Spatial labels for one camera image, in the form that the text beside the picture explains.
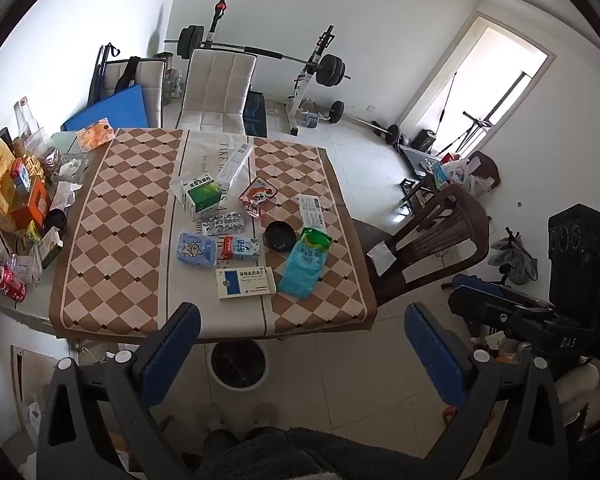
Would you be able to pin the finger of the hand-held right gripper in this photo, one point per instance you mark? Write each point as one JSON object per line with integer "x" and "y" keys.
{"x": 480, "y": 310}
{"x": 500, "y": 296}

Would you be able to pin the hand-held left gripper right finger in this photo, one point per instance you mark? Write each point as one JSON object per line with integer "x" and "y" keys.
{"x": 432, "y": 355}

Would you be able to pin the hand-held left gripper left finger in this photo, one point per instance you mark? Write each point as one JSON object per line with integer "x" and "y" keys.
{"x": 172, "y": 341}

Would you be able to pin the silver blister pack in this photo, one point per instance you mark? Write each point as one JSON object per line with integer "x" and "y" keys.
{"x": 224, "y": 223}

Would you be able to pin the red snack packet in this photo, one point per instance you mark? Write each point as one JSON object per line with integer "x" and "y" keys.
{"x": 256, "y": 195}

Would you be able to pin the grey cloth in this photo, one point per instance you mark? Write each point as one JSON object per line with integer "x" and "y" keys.
{"x": 515, "y": 260}

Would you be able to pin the white bin with black liner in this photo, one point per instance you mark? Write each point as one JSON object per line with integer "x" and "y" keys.
{"x": 239, "y": 364}

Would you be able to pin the brown plastic chair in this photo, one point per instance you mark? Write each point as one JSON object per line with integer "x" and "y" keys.
{"x": 430, "y": 240}

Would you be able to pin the white blue medicine box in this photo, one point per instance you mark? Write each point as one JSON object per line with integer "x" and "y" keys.
{"x": 246, "y": 283}

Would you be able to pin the blue tissue packet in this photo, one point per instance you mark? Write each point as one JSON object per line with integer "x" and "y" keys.
{"x": 195, "y": 249}

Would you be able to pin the white paper sheet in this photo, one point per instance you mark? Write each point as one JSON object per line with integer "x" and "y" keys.
{"x": 381, "y": 257}

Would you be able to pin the red and white small box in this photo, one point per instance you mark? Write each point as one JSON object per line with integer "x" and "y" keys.
{"x": 242, "y": 248}

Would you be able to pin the white plastic bag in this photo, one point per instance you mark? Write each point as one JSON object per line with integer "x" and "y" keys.
{"x": 455, "y": 170}

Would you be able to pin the green white medicine box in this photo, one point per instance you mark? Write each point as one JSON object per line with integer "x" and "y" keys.
{"x": 200, "y": 195}

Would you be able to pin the green blue plastic bag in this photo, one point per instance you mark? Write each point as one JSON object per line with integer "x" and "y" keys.
{"x": 302, "y": 267}

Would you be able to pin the black ashtray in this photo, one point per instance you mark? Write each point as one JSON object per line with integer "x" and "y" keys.
{"x": 280, "y": 235}

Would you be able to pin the green white small box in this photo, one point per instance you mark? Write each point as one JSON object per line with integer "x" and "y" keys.
{"x": 50, "y": 247}

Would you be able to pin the black round container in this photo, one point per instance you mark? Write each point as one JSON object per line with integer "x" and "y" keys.
{"x": 57, "y": 221}

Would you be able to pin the black tripod stand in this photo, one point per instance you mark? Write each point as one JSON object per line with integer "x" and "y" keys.
{"x": 472, "y": 130}

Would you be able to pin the black speaker box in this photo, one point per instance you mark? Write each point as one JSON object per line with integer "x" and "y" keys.
{"x": 424, "y": 141}

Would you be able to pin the red cola can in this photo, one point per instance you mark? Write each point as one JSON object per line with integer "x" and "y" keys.
{"x": 9, "y": 282}

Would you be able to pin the flat white printed box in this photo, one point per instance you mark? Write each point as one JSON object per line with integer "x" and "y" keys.
{"x": 311, "y": 212}

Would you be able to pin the long white box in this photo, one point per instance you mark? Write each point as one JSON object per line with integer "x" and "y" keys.
{"x": 235, "y": 162}

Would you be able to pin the crumpled white tissue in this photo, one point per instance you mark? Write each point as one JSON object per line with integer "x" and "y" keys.
{"x": 67, "y": 180}

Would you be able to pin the orange box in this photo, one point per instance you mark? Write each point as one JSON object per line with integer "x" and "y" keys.
{"x": 30, "y": 205}

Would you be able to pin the barbell on floor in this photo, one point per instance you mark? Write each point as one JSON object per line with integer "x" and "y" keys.
{"x": 380, "y": 127}

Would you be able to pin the orange tissue packet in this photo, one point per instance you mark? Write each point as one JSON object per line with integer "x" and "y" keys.
{"x": 96, "y": 135}

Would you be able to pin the blue red small box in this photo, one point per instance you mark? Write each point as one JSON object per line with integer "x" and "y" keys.
{"x": 20, "y": 175}

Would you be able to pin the blue foam board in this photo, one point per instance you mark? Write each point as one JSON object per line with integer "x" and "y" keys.
{"x": 107, "y": 110}

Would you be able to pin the dark paper bag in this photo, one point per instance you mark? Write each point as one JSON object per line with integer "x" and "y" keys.
{"x": 256, "y": 112}

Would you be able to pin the cream padded dining chair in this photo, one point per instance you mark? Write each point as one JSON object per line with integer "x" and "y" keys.
{"x": 152, "y": 80}
{"x": 220, "y": 85}

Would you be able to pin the clear glass bottle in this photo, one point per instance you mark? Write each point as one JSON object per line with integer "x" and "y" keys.
{"x": 27, "y": 120}

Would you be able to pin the black bag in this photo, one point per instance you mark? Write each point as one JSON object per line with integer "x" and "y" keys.
{"x": 128, "y": 75}

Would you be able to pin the white barbell rack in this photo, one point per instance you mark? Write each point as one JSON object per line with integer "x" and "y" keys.
{"x": 302, "y": 90}

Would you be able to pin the barbell with black plates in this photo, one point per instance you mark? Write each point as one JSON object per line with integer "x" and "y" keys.
{"x": 330, "y": 70}

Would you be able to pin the white door frame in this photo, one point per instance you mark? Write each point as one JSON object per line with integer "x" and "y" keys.
{"x": 430, "y": 75}

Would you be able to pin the black folded frame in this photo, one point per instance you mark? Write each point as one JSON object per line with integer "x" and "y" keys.
{"x": 100, "y": 75}

